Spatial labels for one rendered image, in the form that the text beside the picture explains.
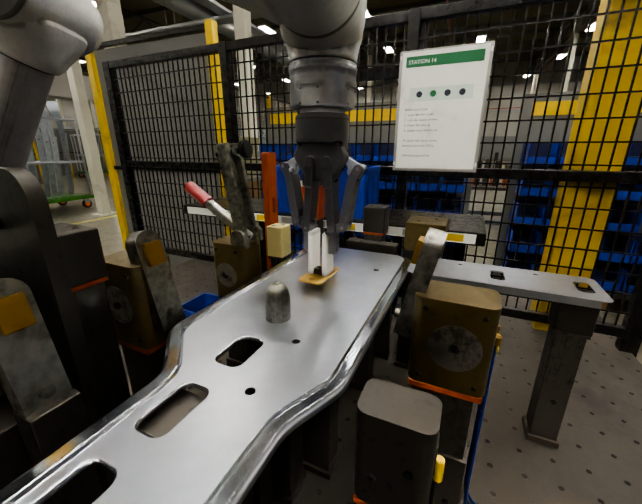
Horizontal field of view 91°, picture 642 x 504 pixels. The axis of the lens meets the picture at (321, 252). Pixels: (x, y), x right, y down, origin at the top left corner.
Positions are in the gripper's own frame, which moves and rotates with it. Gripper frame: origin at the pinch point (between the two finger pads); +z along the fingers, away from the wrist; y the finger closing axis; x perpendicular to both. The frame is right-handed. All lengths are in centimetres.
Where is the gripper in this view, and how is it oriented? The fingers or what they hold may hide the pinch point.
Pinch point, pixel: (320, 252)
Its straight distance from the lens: 50.2
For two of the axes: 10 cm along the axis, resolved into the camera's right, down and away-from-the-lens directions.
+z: -0.1, 9.5, 3.2
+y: 9.1, 1.4, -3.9
